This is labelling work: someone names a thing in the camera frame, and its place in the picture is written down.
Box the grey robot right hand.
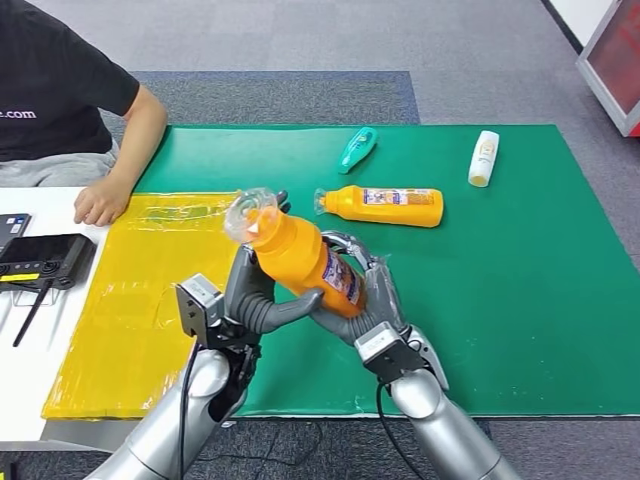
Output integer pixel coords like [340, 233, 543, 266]
[309, 231, 408, 347]

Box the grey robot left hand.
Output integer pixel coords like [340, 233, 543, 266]
[223, 190, 325, 336]

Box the orange bottle with clear cap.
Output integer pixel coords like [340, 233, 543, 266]
[223, 187, 368, 319]
[313, 185, 445, 229]

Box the teal plastic bottle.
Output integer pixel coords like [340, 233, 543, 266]
[337, 127, 378, 176]

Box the white plastic bottle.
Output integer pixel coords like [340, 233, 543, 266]
[467, 130, 500, 189]

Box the yellow plastic sheet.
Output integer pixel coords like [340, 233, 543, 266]
[42, 191, 251, 421]

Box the green table mat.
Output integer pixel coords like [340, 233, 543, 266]
[134, 124, 640, 417]

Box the person's hand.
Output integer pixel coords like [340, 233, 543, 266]
[73, 176, 132, 227]

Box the black controller with antenna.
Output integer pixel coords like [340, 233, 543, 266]
[0, 233, 96, 348]

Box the dark laptop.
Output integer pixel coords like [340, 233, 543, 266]
[0, 213, 32, 254]

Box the person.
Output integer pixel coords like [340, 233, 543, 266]
[0, 0, 141, 189]

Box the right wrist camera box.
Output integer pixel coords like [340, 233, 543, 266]
[353, 321, 427, 386]

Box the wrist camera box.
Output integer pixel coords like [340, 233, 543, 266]
[175, 274, 226, 340]
[353, 321, 427, 386]

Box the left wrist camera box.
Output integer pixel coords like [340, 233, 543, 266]
[175, 274, 226, 340]

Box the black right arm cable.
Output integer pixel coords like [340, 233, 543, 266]
[376, 382, 427, 480]

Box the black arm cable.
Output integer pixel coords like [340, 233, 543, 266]
[376, 382, 427, 480]
[177, 341, 201, 480]

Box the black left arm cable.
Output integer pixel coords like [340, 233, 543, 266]
[177, 341, 201, 480]

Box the black cable on floor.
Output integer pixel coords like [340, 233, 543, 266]
[197, 418, 324, 480]

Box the red cabinet with white frame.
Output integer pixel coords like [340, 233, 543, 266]
[574, 0, 640, 139]

